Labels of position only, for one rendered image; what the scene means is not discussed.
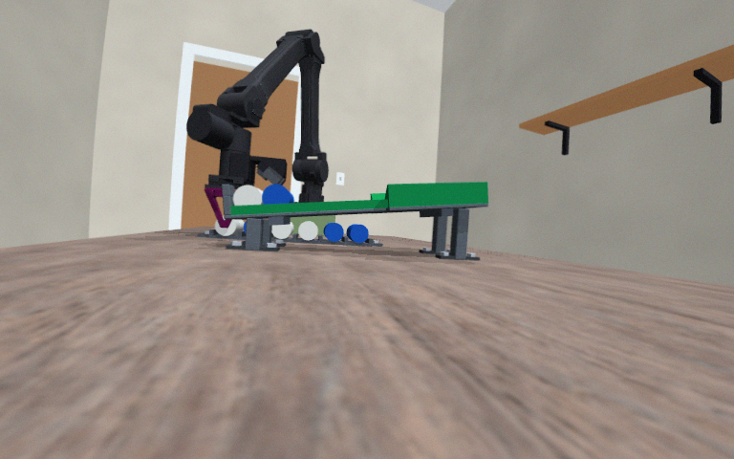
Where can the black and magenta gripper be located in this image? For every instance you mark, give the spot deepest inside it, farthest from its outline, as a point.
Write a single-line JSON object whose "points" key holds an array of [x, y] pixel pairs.
{"points": [[213, 191]]}

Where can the white cylinder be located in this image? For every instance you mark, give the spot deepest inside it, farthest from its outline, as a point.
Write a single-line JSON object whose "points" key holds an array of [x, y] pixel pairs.
{"points": [[247, 195], [282, 231], [308, 230], [234, 227]]}

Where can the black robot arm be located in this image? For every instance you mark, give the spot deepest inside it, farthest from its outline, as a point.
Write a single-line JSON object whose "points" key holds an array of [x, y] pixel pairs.
{"points": [[213, 126]]}

